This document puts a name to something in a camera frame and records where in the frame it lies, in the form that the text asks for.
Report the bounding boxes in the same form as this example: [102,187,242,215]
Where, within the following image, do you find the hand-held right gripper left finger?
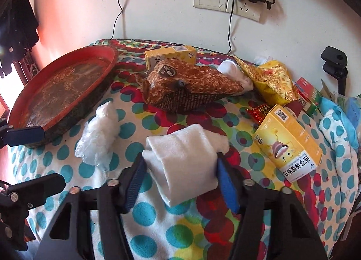
[34,153,148,260]

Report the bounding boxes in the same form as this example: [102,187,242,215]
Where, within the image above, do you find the red green medicine box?
[293,77,322,116]

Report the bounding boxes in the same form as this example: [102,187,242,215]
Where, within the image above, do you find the white sock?
[142,124,229,207]
[254,55,273,66]
[218,60,254,91]

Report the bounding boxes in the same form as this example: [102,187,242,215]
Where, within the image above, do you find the blue cloth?
[322,97,361,150]

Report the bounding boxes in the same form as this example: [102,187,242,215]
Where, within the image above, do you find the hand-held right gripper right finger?
[216,153,329,260]

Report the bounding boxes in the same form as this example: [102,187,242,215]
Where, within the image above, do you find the dark hanging clothes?
[0,0,40,77]

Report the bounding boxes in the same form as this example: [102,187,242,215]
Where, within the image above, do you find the brown snack bag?
[135,60,245,114]

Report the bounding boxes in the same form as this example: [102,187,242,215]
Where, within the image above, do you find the dark red cosmetic box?
[283,101,302,121]

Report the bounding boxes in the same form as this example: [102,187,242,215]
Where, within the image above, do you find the yellow golden snack bag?
[234,55,300,107]

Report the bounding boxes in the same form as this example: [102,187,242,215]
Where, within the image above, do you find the yellow cartoon medicine box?
[252,104,323,184]

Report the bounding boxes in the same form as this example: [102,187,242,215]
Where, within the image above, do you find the adapter cable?
[226,0,234,54]

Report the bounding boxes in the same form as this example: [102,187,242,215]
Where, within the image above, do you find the red candy bar wrapper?
[246,104,273,123]

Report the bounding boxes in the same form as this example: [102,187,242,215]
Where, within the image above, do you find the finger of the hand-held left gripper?
[0,172,67,252]
[0,117,46,149]

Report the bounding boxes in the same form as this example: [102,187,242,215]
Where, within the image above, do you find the white paper packet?
[320,78,332,98]

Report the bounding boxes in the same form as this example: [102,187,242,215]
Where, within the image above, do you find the yellow barcode medicine box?
[144,46,197,71]

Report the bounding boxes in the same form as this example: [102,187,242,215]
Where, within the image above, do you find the red round tray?
[8,46,119,149]

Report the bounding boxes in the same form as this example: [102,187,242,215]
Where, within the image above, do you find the white power wall socket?
[226,0,264,24]

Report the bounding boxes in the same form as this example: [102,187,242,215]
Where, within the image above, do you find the black phone holder clamp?
[321,46,349,95]

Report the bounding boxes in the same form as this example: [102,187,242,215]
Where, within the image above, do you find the thin black cable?
[111,0,125,40]

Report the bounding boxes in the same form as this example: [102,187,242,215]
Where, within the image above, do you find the polka dot blanket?
[7,38,360,260]

